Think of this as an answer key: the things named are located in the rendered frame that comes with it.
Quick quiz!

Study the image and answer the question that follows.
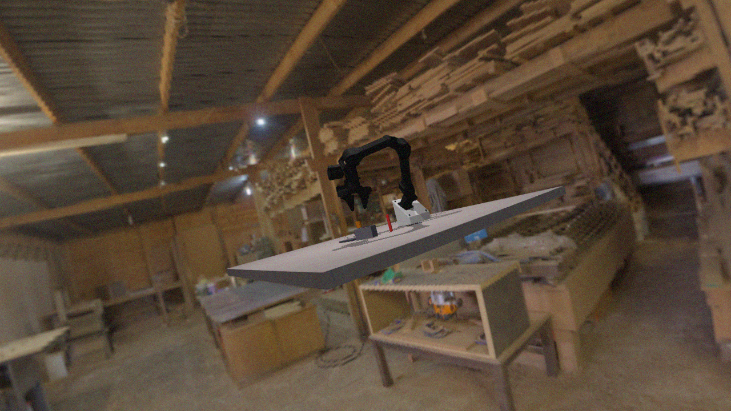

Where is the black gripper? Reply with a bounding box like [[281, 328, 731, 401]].
[[337, 175, 372, 211]]

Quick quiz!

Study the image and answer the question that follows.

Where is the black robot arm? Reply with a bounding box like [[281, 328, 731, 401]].
[[327, 135, 417, 210]]

